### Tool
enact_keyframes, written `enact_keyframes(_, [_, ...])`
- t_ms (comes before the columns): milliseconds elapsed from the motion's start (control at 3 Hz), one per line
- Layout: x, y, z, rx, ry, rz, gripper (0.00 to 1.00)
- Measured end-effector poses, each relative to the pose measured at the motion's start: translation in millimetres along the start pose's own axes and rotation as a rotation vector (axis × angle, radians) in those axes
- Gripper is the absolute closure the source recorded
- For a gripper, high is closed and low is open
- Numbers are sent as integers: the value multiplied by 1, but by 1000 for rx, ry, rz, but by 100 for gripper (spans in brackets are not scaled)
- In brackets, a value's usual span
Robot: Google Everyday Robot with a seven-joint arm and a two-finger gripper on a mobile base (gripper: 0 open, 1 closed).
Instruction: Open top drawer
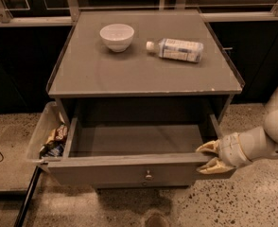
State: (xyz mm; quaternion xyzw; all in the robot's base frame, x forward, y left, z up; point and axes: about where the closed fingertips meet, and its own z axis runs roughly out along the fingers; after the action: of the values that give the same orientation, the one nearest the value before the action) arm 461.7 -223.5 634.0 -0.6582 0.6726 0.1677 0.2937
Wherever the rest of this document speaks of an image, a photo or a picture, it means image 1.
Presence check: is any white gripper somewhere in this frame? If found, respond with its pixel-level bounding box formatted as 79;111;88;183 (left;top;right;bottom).
196;132;252;175

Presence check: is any grey top drawer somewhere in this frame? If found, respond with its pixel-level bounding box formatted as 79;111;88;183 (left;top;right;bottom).
48;114;221;188

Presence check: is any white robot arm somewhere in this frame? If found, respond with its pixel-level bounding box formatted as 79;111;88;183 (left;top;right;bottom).
196;87;278;175

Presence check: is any grey drawer cabinet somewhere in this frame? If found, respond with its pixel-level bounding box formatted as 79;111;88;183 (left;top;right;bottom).
45;9;246;190

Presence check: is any clear plastic water bottle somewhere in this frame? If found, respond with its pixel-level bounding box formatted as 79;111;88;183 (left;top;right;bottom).
146;38;204;63

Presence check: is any white ceramic bowl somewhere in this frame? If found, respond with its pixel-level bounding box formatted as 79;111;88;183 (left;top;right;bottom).
99;24;134;52

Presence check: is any brown snack bag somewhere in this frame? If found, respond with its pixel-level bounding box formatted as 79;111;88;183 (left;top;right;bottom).
46;124;68;144

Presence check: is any blue snack packet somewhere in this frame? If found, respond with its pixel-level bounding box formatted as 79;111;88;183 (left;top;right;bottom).
40;143;64;157

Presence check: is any clear plastic storage bin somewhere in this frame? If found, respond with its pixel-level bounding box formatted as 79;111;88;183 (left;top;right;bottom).
26;101;63;166

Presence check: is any metal railing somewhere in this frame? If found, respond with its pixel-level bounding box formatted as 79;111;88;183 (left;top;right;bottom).
0;0;278;28

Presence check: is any black floor rail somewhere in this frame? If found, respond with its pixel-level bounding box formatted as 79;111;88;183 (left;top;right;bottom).
14;166;42;227

